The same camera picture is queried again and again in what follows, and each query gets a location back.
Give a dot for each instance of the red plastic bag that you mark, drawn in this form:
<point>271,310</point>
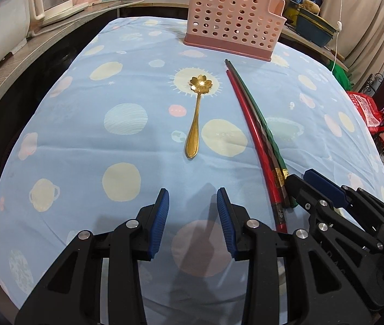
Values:
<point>368,115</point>

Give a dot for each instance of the brown potato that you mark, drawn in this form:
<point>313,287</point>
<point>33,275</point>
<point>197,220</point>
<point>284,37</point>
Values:
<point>309,6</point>

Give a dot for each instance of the beige curtain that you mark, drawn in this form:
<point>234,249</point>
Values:
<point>368,13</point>

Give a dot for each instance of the gold flower spoon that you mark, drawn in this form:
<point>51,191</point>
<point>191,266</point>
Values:
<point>195,118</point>

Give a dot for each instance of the pink perforated utensil holder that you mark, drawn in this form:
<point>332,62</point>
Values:
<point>226,17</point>

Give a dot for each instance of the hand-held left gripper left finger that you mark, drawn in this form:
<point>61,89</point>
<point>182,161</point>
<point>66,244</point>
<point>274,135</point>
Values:
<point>158,223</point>

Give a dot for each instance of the blue printed tablecloth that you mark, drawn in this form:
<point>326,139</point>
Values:
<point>110,84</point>

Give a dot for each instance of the red chopstick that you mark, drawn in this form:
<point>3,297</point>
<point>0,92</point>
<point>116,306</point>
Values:
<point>251,132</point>

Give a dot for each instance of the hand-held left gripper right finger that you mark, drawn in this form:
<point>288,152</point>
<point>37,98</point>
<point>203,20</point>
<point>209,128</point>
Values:
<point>226,223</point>

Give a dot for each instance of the green chopstick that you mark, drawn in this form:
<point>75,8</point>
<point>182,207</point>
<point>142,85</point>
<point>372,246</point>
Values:
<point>268,125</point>

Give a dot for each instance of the brown chopstick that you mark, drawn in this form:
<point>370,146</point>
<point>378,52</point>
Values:
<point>259,125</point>

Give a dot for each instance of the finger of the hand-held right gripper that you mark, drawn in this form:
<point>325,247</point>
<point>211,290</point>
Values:
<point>298,189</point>
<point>324,184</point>

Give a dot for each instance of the blue lunch box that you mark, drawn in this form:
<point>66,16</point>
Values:
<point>315,28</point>

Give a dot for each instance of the green plastic bag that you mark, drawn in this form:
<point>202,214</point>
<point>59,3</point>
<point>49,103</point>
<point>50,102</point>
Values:
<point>341,76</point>

